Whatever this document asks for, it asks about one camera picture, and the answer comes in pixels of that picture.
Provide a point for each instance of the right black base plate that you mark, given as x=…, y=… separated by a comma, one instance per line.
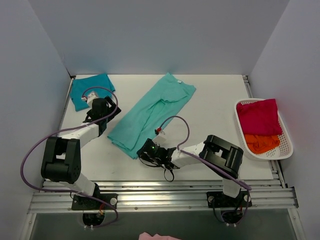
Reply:
x=216, y=199

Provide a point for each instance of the aluminium rail frame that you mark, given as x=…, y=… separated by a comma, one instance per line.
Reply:
x=210, y=111

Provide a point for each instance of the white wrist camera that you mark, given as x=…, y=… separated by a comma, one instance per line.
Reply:
x=91, y=96
x=160, y=137

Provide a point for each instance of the orange t-shirt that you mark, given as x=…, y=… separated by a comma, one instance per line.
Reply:
x=259, y=144

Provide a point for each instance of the pink cloth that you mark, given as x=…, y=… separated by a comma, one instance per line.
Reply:
x=147, y=236

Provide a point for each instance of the folded teal t-shirt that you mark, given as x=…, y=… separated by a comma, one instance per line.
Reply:
x=82, y=84

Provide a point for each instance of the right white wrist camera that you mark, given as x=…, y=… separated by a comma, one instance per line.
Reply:
x=160, y=137

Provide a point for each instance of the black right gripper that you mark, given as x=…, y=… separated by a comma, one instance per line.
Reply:
x=145, y=153

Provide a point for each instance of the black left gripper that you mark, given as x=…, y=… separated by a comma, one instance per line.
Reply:
x=110, y=107

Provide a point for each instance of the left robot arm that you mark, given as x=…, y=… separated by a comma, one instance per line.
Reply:
x=62, y=154

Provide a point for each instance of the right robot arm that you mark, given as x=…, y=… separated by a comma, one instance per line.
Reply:
x=221, y=156

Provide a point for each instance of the mint green t-shirt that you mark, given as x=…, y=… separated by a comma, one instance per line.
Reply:
x=165, y=99

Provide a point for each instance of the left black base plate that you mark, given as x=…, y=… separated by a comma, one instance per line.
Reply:
x=81, y=203

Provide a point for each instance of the magenta t-shirt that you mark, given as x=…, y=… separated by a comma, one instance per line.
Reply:
x=259, y=118

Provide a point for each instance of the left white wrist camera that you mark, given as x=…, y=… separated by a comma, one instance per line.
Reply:
x=91, y=96

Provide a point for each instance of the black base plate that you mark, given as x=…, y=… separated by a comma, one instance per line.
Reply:
x=216, y=199
x=81, y=203

